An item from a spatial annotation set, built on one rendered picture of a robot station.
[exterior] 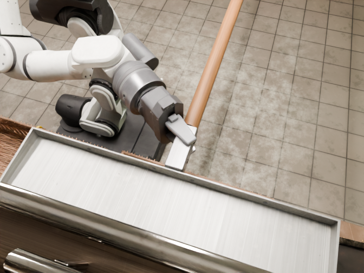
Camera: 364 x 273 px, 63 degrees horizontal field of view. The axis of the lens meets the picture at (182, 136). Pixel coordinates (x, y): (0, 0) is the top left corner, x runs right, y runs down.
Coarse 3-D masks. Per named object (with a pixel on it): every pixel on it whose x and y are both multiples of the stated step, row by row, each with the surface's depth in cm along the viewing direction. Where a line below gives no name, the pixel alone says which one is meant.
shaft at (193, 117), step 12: (240, 0) 73; (228, 12) 71; (228, 24) 68; (228, 36) 67; (216, 48) 64; (216, 60) 62; (204, 72) 61; (216, 72) 62; (204, 84) 59; (204, 96) 58; (192, 108) 56; (204, 108) 57; (192, 120) 55
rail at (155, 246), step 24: (0, 192) 24; (24, 192) 24; (24, 216) 24; (48, 216) 23; (72, 216) 23; (96, 216) 23; (96, 240) 23; (120, 240) 22; (144, 240) 22; (168, 240) 22; (168, 264) 22; (192, 264) 22; (216, 264) 22; (240, 264) 22
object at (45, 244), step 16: (0, 208) 26; (0, 224) 25; (16, 224) 25; (32, 224) 25; (0, 240) 25; (16, 240) 25; (32, 240) 25; (48, 240) 25; (64, 240) 25; (80, 240) 25; (0, 256) 24; (48, 256) 24; (64, 256) 24; (80, 256) 24; (96, 256) 24; (112, 256) 24; (128, 256) 24; (0, 272) 24; (96, 272) 24; (112, 272) 24; (128, 272) 23; (144, 272) 23; (160, 272) 23; (176, 272) 23
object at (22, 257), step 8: (8, 256) 19; (16, 256) 19; (24, 256) 19; (32, 256) 19; (40, 256) 19; (8, 264) 19; (16, 264) 19; (24, 264) 19; (32, 264) 19; (40, 264) 19; (48, 264) 19; (56, 264) 19; (64, 264) 20; (72, 264) 21; (80, 264) 22; (8, 272) 19; (16, 272) 19; (24, 272) 18; (32, 272) 18; (40, 272) 18; (48, 272) 18; (56, 272) 18; (64, 272) 18; (72, 272) 19; (80, 272) 19
